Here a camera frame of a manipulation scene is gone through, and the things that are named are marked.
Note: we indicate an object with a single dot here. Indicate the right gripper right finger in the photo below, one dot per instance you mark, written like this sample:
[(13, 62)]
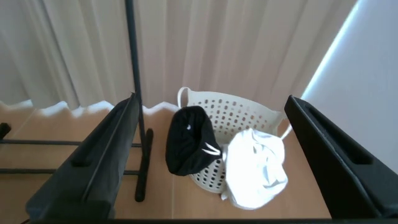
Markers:
[(335, 174)]

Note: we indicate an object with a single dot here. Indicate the black clothes rack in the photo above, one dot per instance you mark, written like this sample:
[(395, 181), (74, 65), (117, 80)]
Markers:
[(132, 46)]

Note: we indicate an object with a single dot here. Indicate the white laundry basket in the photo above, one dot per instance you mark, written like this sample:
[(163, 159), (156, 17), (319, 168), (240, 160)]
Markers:
[(236, 112)]

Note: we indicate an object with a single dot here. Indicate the white garment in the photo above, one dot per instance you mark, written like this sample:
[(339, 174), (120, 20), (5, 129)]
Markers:
[(255, 171)]

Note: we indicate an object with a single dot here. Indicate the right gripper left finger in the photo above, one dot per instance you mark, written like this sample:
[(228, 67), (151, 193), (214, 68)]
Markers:
[(93, 161)]

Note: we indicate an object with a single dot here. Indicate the beige curtain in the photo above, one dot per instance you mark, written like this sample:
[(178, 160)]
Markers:
[(217, 46)]

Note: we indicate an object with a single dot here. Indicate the black shorts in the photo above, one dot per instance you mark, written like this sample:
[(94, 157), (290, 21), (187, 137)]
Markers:
[(186, 146)]

